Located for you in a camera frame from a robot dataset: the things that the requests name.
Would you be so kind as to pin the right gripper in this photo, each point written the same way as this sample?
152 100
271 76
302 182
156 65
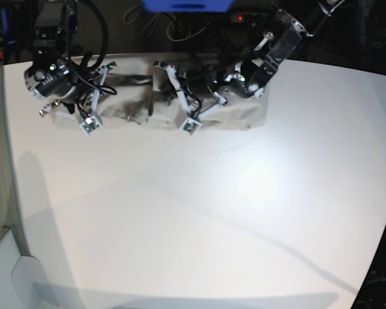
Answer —
74 87

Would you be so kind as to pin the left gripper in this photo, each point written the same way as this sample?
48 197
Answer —
194 89

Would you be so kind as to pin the beige t-shirt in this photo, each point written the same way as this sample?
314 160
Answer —
139 101

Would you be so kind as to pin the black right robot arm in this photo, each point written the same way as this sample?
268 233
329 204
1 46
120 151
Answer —
54 29

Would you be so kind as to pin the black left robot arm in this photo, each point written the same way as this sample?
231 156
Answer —
250 45

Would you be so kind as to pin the black power strip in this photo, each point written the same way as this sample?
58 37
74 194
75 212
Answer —
250 17

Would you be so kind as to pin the blue plastic box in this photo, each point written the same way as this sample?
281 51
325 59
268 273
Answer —
187 5

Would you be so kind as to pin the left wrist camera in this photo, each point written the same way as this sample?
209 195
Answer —
190 125

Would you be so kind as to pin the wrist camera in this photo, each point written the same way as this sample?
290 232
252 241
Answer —
190 125
90 124

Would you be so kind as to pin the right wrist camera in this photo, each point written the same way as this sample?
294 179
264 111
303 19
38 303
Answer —
90 124

